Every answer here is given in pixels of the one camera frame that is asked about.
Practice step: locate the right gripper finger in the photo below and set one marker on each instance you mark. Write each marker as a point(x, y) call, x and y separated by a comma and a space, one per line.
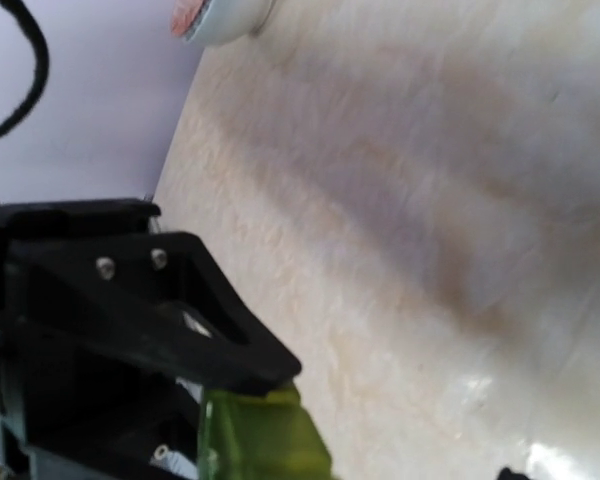
point(94, 275)
point(67, 413)

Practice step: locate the red patterned white bowl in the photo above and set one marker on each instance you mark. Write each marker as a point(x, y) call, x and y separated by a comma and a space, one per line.
point(218, 22)

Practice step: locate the green weekly pill organizer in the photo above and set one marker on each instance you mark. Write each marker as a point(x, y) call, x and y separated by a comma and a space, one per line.
point(252, 437)

